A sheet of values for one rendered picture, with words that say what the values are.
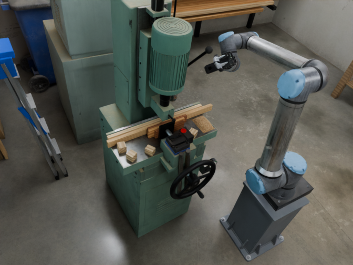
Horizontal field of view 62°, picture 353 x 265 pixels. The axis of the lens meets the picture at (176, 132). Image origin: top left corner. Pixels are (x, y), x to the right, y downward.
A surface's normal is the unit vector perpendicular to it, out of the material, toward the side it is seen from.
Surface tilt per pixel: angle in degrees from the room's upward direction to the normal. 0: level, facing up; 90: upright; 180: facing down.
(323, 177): 0
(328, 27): 90
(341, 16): 90
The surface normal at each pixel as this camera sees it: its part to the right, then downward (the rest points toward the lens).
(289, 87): -0.90, 0.13
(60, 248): 0.11, -0.69
